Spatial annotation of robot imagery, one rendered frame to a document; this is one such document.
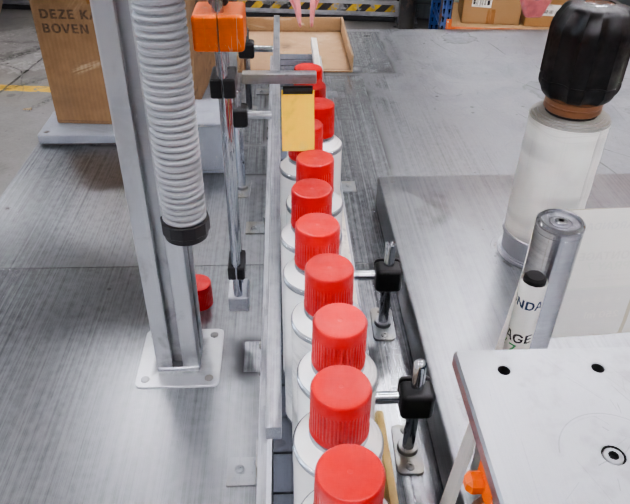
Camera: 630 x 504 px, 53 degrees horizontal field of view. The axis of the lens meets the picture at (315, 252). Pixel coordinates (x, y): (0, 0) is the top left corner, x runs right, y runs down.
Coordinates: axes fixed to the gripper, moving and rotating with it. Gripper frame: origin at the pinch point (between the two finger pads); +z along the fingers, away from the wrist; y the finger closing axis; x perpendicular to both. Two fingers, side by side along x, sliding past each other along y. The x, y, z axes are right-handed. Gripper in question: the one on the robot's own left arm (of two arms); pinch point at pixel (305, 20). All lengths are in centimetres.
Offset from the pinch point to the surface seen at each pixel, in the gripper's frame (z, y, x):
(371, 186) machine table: 23.5, 9.8, 9.4
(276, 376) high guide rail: 47, -4, -40
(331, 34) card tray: -27, 8, 69
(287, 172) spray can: 28.8, -2.8, -30.5
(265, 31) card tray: -29, -9, 71
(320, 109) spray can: 22.3, 0.6, -29.3
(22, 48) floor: -124, -176, 307
